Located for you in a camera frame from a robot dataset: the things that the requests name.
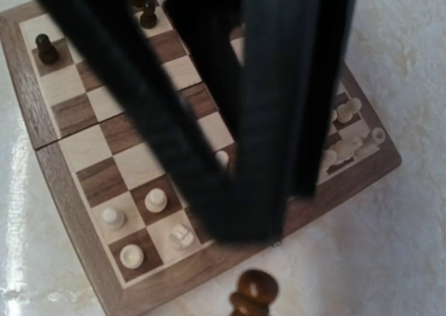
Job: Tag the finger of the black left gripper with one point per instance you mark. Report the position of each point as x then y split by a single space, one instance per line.
106 34
293 53

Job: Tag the dark piece back rank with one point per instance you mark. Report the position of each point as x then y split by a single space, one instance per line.
148 18

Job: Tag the dark pawn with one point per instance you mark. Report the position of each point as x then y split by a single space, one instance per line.
47 53
255 292

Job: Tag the white chess pieces row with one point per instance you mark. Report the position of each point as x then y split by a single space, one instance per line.
244 183

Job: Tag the dark pawn in tray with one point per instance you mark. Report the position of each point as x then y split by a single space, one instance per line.
255 292

